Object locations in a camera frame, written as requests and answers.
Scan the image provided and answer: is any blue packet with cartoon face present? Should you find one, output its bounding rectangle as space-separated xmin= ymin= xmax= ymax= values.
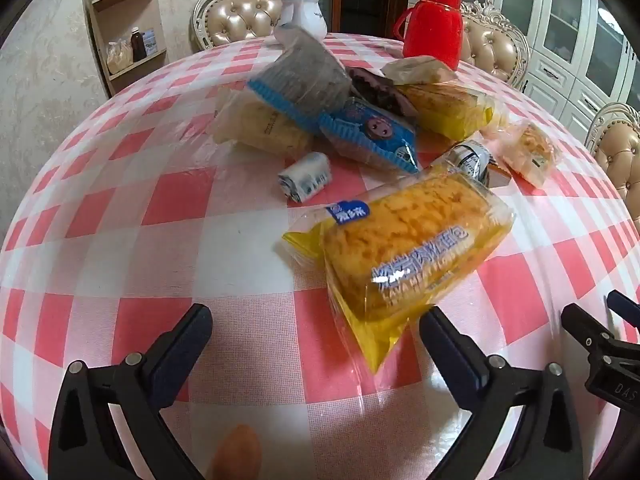
xmin=319 ymin=96 xmax=422 ymax=176

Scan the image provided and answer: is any clear packet with blue edge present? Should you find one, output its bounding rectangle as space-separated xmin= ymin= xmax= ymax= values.
xmin=246 ymin=26 xmax=352 ymax=132

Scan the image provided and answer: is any small white blue packet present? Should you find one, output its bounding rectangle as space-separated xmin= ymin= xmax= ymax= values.
xmin=277 ymin=152 xmax=334 ymax=204

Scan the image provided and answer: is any long yellow bread packet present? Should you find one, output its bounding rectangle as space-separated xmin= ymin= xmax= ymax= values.
xmin=394 ymin=82 xmax=497 ymax=142

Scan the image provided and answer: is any small clear bread packet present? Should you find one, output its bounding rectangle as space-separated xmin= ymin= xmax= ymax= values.
xmin=499 ymin=119 xmax=560 ymax=189

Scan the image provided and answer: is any silver orange snack packet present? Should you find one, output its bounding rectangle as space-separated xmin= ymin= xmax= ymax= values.
xmin=434 ymin=141 xmax=513 ymax=189

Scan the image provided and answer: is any pale yellow bread packet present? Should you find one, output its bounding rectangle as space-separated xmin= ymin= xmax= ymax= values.
xmin=209 ymin=91 xmax=317 ymax=159

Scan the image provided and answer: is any person's left hand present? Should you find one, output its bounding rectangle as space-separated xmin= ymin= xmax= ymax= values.
xmin=210 ymin=425 xmax=262 ymax=480

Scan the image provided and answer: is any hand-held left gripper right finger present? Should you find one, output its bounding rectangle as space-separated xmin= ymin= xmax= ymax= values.
xmin=419 ymin=305 xmax=585 ymax=480

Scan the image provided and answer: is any clear jar with pale contents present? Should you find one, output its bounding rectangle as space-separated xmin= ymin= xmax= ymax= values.
xmin=106 ymin=39 xmax=134 ymax=75

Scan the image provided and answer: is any white teapot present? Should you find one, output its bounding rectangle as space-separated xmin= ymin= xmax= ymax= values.
xmin=272 ymin=0 xmax=329 ymax=49

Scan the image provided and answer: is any red thermos jug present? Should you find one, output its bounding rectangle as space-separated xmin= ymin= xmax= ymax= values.
xmin=392 ymin=0 xmax=465 ymax=72

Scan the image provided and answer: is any white glass-door cabinet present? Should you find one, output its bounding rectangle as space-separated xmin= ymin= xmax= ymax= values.
xmin=410 ymin=0 xmax=640 ymax=137

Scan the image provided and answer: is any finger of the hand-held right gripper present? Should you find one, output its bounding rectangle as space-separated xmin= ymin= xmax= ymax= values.
xmin=560 ymin=302 xmax=617 ymax=362
xmin=606 ymin=289 xmax=640 ymax=327

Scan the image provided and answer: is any red white checked tablecloth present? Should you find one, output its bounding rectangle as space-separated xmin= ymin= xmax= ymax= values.
xmin=0 ymin=32 xmax=640 ymax=480

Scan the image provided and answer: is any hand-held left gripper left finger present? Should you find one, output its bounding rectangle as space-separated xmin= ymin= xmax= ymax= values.
xmin=47 ymin=304 xmax=213 ymax=480

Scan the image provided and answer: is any dark purple snack packet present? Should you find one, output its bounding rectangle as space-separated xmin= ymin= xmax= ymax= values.
xmin=347 ymin=66 xmax=417 ymax=117

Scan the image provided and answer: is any beige snack packet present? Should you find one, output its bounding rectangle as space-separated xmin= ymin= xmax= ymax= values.
xmin=381 ymin=57 xmax=457 ymax=87

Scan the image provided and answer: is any large yellow bread packet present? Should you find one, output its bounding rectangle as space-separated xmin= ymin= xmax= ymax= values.
xmin=281 ymin=166 xmax=517 ymax=374

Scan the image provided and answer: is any tufted beige white chair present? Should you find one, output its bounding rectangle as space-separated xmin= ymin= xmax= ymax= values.
xmin=189 ymin=0 xmax=297 ymax=54
xmin=584 ymin=102 xmax=640 ymax=202
xmin=459 ymin=0 xmax=531 ymax=87

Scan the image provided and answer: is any wooden corner shelf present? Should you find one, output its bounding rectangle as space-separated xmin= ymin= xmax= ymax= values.
xmin=84 ymin=0 xmax=169 ymax=99

